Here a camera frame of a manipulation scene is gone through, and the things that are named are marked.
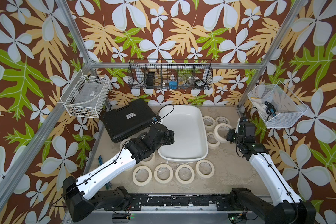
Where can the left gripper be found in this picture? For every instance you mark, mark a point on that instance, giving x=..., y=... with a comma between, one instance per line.
x=168, y=136

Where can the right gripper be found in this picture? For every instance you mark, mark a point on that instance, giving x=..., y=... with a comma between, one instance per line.
x=230, y=133

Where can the white plastic storage tray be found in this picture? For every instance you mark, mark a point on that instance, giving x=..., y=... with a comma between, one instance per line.
x=190, y=136

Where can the masking tape roll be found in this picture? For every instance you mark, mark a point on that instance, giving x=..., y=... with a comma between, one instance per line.
x=122, y=144
x=148, y=161
x=213, y=143
x=142, y=175
x=209, y=123
x=163, y=173
x=221, y=131
x=185, y=174
x=205, y=169
x=221, y=119

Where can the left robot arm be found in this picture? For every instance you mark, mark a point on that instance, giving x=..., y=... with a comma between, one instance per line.
x=82, y=195

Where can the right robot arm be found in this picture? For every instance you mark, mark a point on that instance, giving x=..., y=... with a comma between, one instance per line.
x=287, y=207

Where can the blue box in basket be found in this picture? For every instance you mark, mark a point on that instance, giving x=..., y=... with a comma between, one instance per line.
x=173, y=85

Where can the black box in basket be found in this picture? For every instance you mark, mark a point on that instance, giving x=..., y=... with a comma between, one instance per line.
x=150, y=80

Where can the black plastic tool case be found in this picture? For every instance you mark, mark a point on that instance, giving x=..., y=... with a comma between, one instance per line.
x=128, y=120

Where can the white mesh basket right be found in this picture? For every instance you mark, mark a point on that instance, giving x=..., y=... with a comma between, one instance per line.
x=277, y=105

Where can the clear round container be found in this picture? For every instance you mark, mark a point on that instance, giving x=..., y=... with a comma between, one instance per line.
x=185, y=81

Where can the black square item in basket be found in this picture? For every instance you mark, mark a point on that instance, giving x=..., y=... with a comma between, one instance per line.
x=199, y=84

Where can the black wire basket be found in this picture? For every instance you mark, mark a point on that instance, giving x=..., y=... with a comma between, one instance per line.
x=167, y=71

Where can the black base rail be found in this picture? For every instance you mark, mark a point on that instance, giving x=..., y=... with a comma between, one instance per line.
x=136, y=202

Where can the white wire basket left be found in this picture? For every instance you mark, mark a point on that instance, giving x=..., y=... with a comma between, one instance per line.
x=86, y=96

